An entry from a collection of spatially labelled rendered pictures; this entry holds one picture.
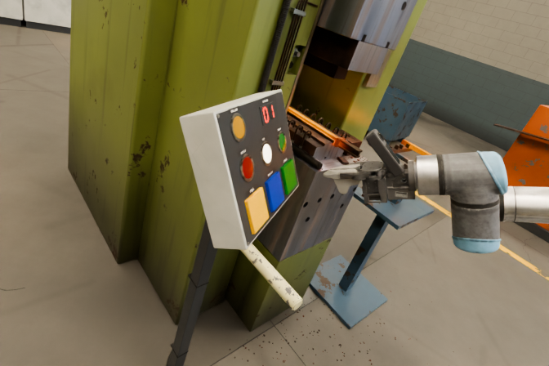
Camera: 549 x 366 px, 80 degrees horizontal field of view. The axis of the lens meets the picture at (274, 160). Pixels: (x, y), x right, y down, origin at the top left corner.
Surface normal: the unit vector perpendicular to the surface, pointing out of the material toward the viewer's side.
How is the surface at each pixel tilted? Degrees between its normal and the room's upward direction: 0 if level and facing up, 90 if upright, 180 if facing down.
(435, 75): 90
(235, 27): 90
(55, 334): 0
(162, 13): 90
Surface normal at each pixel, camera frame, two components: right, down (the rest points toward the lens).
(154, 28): 0.64, 0.51
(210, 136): -0.37, 0.31
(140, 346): 0.30, -0.85
